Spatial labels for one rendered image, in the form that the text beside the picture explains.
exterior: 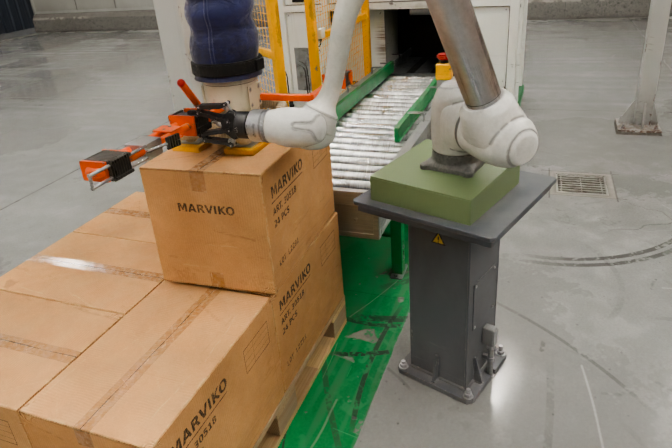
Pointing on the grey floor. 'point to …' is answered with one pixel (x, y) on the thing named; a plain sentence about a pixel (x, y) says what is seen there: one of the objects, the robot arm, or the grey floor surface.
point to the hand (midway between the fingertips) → (189, 122)
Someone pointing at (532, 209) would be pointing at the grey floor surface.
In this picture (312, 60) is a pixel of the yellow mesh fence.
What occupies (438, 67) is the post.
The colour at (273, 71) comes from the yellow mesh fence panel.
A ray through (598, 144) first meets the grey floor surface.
